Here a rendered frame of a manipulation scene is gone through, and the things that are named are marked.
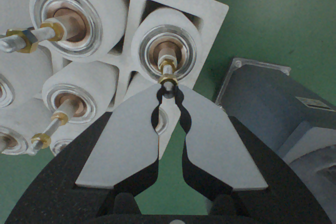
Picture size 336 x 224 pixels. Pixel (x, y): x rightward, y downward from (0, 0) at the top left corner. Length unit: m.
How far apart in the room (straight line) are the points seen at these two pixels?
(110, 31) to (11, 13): 0.12
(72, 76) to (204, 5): 0.22
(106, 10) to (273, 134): 0.33
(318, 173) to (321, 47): 0.41
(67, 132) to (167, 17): 0.26
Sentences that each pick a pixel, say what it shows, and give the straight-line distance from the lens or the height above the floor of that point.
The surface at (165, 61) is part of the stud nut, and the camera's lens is 0.17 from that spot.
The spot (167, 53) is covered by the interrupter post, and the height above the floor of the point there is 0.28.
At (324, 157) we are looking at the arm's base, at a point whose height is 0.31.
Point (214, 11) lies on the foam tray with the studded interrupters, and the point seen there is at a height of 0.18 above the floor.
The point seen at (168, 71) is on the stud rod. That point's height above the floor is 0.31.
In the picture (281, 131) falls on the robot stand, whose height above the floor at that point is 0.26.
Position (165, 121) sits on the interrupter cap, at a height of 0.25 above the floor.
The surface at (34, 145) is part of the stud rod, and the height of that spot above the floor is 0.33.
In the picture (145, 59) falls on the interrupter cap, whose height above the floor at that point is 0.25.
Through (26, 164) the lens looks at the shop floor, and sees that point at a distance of 1.04.
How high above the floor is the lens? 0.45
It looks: 57 degrees down
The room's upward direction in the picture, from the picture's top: 179 degrees clockwise
